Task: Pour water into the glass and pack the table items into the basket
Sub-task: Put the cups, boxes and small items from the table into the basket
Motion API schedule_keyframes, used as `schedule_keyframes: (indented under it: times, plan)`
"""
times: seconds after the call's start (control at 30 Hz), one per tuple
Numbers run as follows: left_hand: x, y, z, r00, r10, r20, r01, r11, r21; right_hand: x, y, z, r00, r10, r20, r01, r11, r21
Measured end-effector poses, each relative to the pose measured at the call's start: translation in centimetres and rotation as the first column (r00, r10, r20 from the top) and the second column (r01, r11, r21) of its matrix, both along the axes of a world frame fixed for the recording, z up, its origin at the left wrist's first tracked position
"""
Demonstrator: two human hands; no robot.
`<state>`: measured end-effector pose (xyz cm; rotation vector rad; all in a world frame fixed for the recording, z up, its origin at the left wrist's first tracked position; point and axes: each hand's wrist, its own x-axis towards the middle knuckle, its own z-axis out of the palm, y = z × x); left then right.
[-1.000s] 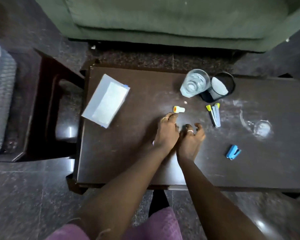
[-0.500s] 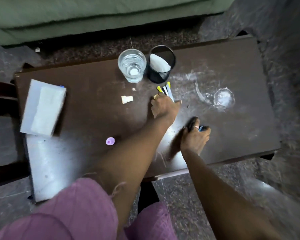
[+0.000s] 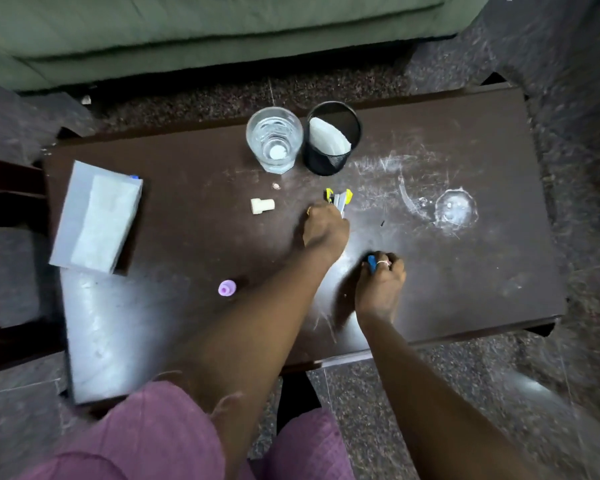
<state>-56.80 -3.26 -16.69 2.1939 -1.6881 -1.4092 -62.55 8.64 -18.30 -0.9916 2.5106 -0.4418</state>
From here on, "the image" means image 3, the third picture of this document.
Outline person's right hand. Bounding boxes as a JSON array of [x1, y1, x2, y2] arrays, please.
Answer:
[[354, 252, 407, 321]]

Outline person's left hand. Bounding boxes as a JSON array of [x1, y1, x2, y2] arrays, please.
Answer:
[[302, 201, 351, 265]]

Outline yellow and grey stapler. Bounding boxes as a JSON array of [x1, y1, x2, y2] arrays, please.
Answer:
[[324, 188, 354, 218]]

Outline person's right forearm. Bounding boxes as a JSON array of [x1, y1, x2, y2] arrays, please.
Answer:
[[357, 315, 537, 480]]

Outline person's left forearm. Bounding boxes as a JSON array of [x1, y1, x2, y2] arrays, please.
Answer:
[[152, 247, 347, 480]]

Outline black mesh pen holder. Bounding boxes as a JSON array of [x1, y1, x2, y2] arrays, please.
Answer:
[[302, 101, 363, 177]]

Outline white folded paper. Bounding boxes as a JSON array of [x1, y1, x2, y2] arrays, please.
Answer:
[[308, 117, 353, 156]]

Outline clear drinking glass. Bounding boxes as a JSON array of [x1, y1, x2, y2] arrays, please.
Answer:
[[245, 107, 304, 174]]

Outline green sofa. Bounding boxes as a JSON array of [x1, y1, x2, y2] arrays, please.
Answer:
[[0, 0, 496, 93]]

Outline white tissue packet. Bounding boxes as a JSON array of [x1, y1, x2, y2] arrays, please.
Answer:
[[48, 160, 144, 275]]

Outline pink trousers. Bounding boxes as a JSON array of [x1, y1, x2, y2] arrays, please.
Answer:
[[19, 380, 357, 480]]

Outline dark wooden chair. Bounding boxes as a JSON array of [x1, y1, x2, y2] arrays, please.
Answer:
[[0, 155, 67, 378]]

